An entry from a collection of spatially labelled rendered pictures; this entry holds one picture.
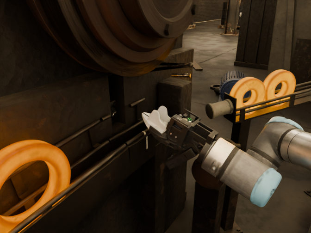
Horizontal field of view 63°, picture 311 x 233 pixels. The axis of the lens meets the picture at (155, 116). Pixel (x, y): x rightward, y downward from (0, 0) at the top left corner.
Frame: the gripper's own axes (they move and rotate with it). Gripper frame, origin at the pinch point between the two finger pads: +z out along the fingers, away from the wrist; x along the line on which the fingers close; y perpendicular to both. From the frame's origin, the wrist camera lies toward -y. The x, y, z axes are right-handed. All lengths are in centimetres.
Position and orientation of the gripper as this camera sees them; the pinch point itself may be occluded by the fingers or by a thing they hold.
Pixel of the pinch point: (145, 118)
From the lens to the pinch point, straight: 72.3
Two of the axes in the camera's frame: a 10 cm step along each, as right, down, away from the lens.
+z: -7.8, -5.0, 3.6
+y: 2.6, -8.0, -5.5
